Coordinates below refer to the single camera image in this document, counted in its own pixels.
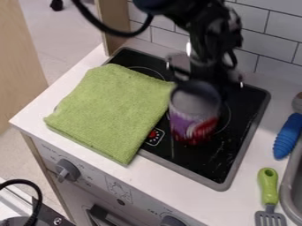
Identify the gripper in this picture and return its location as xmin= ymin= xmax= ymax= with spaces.
xmin=165 ymin=39 xmax=245 ymax=100

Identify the purple and red can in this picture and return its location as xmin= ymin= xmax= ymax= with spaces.
xmin=167 ymin=80 xmax=223 ymax=147

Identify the toy stove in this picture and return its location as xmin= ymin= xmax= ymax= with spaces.
xmin=102 ymin=47 xmax=273 ymax=192

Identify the blue tool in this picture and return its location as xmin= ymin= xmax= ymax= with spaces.
xmin=272 ymin=112 xmax=302 ymax=161

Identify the green cloth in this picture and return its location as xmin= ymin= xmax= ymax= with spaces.
xmin=43 ymin=63 xmax=177 ymax=166

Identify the green spatula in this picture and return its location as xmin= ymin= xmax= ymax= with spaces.
xmin=253 ymin=167 xmax=290 ymax=226

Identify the toy sink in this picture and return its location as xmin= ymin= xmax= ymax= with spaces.
xmin=278 ymin=143 xmax=302 ymax=226

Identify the wooden board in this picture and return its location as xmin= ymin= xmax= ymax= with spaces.
xmin=0 ymin=0 xmax=50 ymax=135

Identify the black cable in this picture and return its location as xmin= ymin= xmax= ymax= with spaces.
xmin=71 ymin=0 xmax=156 ymax=39
xmin=0 ymin=178 xmax=44 ymax=226

